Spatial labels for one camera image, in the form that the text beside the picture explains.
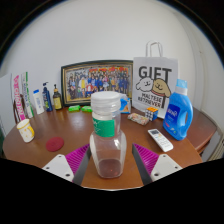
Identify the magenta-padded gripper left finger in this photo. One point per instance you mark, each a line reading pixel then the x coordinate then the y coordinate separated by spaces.
pixel 77 158

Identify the blue detergent bottle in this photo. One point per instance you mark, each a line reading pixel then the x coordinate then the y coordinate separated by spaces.
pixel 176 116

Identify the colourful puzzle cube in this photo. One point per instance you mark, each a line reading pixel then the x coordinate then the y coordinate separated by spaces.
pixel 151 114

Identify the dark blue pump bottle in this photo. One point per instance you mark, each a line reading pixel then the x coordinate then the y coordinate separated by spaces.
pixel 47 100

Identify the small patterned pouch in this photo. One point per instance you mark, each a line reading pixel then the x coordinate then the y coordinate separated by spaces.
pixel 138 118

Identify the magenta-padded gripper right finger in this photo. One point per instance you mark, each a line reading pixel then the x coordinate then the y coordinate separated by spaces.
pixel 146 158

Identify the white paper gift bag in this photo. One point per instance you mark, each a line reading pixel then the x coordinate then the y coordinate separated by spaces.
pixel 155 85

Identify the clear bottle with green label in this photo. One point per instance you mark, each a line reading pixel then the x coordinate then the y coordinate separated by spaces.
pixel 108 146

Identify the white ribbed radiator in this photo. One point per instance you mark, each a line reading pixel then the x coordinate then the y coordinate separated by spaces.
pixel 215 148

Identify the white bottle with blue cap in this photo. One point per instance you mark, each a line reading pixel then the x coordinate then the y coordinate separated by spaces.
pixel 38 103

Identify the dark pump bottle yellow label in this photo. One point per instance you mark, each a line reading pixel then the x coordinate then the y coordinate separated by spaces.
pixel 57 101

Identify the flat round red coaster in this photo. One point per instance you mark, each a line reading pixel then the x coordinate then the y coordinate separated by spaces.
pixel 55 144

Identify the blue tissue pack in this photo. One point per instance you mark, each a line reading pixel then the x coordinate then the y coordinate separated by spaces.
pixel 125 105

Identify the framed group photo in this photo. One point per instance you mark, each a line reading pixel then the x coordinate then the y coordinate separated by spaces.
pixel 83 81

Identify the tall white and green tube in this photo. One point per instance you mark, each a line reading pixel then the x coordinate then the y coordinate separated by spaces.
pixel 28 96

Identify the white refrigerator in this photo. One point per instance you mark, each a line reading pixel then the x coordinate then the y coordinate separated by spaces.
pixel 5 100

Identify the white remote control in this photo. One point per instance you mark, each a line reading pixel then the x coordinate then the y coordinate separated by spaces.
pixel 160 140

